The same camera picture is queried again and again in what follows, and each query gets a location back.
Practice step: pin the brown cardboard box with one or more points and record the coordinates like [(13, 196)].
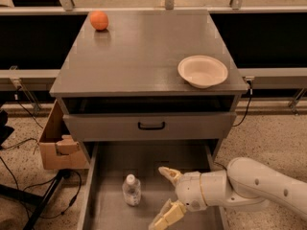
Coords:
[(58, 149)]

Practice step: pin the black tripod stand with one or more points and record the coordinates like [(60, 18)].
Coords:
[(34, 204)]

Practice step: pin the orange fruit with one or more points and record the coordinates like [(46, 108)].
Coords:
[(98, 20)]

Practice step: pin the grey drawer cabinet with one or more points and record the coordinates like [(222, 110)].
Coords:
[(131, 68)]

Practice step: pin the clear plastic water bottle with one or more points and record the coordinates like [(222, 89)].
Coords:
[(132, 190)]

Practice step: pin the grey top drawer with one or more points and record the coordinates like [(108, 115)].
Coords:
[(123, 127)]

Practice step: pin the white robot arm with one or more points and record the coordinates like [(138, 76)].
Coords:
[(245, 185)]

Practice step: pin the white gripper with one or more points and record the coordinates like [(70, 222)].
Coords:
[(188, 189)]

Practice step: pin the black drawer handle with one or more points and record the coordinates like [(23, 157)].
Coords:
[(151, 127)]

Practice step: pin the metal railing frame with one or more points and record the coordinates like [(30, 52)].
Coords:
[(267, 44)]

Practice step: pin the white paper bowl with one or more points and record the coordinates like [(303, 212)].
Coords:
[(202, 71)]

